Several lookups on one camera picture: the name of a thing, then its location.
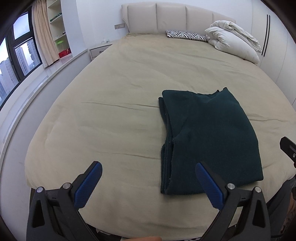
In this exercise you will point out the wall switch plate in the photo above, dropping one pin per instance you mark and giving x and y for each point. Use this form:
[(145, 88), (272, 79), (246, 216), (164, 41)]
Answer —
[(119, 26)]

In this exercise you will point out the red box on shelf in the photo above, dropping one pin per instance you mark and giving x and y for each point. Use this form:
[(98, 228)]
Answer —
[(64, 53)]

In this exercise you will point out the zebra print pillow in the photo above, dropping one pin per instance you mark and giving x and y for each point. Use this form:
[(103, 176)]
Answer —
[(185, 35)]

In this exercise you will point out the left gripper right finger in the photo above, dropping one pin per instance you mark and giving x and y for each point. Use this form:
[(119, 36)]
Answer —
[(253, 222)]

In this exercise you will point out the beige curtain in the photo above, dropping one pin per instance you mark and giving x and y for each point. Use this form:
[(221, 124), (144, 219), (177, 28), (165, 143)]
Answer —
[(42, 33)]

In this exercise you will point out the white wardrobe with black handles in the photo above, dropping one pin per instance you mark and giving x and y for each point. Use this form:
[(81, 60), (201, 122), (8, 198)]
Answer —
[(277, 58)]

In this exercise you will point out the person's left hand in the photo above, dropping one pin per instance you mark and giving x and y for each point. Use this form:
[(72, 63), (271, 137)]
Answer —
[(143, 239)]

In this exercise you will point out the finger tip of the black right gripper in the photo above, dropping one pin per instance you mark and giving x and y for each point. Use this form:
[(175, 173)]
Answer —
[(289, 148)]

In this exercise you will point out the beige bed sheet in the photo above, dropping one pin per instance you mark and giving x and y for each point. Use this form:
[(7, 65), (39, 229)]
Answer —
[(110, 113)]

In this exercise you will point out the white bedside table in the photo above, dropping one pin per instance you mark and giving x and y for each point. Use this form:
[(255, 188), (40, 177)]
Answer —
[(95, 51)]

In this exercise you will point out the white wall shelf unit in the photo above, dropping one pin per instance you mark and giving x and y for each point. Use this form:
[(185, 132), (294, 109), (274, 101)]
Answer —
[(57, 28)]

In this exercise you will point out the beige padded headboard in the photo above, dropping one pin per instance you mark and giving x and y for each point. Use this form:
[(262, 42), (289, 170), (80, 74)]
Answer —
[(157, 17)]

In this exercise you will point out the white folded duvet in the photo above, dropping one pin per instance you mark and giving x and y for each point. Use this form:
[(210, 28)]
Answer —
[(228, 37)]

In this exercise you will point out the dark green knit garment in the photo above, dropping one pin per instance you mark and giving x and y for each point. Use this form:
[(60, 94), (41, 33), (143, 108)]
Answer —
[(211, 128)]

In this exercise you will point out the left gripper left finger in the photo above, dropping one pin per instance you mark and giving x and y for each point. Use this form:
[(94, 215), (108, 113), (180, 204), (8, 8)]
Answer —
[(54, 214)]

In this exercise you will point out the black framed window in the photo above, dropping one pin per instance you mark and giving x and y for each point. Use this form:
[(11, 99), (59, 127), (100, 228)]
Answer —
[(19, 55)]

